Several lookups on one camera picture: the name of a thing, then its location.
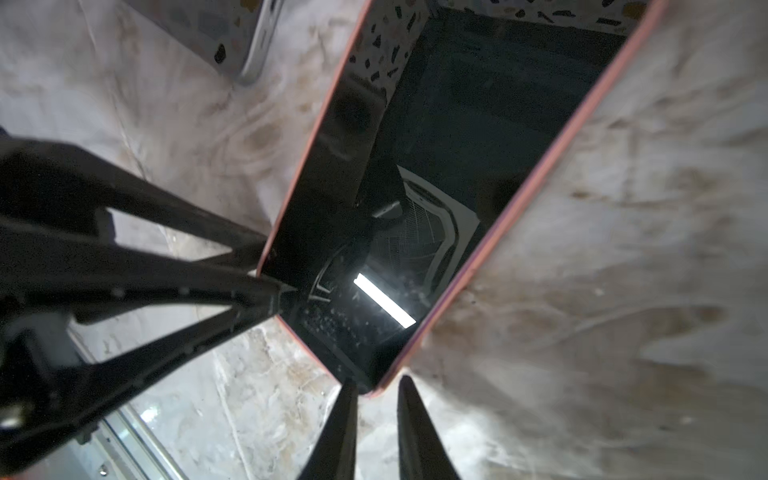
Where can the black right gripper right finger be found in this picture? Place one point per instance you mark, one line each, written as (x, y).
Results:
(421, 453)

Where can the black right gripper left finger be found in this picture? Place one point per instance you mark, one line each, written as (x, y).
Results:
(334, 454)

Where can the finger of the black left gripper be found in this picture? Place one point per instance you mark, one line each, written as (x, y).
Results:
(64, 187)
(49, 393)

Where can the silver smartphone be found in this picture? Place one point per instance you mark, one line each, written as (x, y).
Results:
(233, 36)

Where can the pink silicone phone case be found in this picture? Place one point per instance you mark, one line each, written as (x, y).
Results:
(528, 186)

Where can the purple smartphone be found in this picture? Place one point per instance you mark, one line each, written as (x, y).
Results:
(432, 180)

